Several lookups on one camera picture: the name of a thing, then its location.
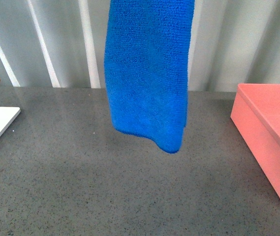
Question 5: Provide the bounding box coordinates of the blue microfiber cloth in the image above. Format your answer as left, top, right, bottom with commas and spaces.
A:
104, 0, 194, 153

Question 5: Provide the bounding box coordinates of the white pleated curtain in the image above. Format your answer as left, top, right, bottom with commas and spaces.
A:
0, 0, 280, 91

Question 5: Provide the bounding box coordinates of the pink plastic bin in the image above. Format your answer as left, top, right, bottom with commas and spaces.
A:
230, 84, 280, 198

